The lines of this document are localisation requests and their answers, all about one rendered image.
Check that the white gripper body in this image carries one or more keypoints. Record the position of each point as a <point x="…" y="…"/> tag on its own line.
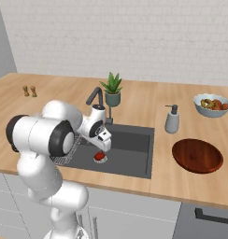
<point x="102" y="144"/>

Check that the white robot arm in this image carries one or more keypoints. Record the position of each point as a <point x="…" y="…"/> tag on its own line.
<point x="41" y="137"/>

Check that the red bell pepper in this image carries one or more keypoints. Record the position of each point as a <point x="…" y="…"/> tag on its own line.
<point x="99" y="154"/>

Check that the dark grey sink basin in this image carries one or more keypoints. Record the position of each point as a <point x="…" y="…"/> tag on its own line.
<point x="131" y="152"/>

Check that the pale grey cupboard door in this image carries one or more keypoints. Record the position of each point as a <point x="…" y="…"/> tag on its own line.
<point x="134" y="217"/>

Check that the brown wooden bowl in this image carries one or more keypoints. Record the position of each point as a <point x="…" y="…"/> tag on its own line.
<point x="197" y="156"/>

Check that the pale blue fruit bowl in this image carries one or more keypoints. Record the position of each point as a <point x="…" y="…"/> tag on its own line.
<point x="212" y="112"/>

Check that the dark grey tap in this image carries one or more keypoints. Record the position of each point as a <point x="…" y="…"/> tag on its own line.
<point x="94" y="95"/>

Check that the green plant in grey pot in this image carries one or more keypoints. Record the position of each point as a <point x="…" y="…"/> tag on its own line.
<point x="112" y="90"/>

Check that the grey soap dispenser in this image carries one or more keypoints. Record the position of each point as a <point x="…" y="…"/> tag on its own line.
<point x="172" y="121"/>

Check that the pale grey drawer unit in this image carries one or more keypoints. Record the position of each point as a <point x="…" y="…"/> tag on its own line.
<point x="8" y="205"/>

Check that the yellow fruit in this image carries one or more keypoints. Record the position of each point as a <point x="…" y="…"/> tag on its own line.
<point x="207" y="103"/>

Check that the orange fruit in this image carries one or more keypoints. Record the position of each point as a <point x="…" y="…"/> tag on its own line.
<point x="216" y="104"/>

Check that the red fruit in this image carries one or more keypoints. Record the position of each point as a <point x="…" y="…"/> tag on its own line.
<point x="225" y="106"/>

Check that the grey dishwasher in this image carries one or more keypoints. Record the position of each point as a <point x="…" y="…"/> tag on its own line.
<point x="203" y="228"/>

